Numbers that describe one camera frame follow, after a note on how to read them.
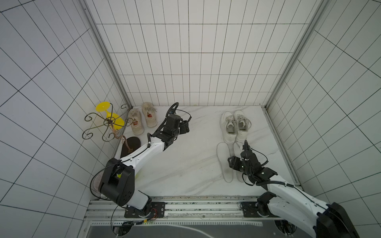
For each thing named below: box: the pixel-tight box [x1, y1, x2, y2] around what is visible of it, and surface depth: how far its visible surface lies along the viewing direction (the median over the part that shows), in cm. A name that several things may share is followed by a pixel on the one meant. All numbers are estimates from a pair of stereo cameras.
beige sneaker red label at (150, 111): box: [141, 102, 158, 128], surface depth 109 cm
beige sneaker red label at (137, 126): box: [127, 108, 145, 136], surface depth 105 cm
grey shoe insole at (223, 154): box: [216, 142, 234, 183], surface depth 92 cm
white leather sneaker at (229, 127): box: [220, 111, 238, 145], surface depth 99 cm
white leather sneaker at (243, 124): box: [233, 109, 252, 143], surface depth 99 cm
